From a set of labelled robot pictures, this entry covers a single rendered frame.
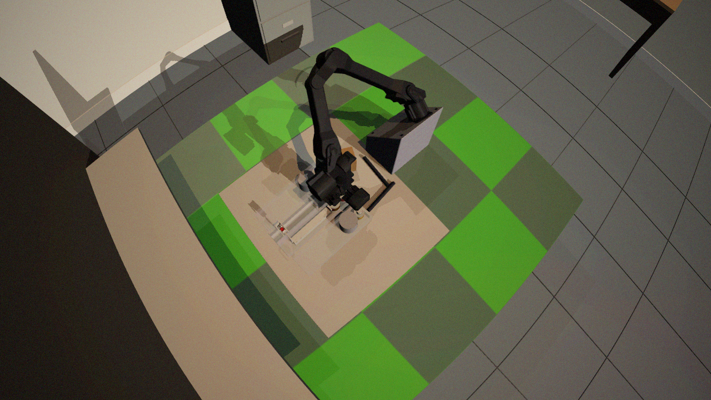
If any black flat bar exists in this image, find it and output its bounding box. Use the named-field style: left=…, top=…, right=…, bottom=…
left=367, top=182, right=395, bottom=212
left=363, top=156, right=390, bottom=187

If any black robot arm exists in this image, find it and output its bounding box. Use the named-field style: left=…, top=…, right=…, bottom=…
left=304, top=47, right=433, bottom=206

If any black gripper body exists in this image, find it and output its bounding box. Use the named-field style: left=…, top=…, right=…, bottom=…
left=336, top=172, right=370, bottom=211

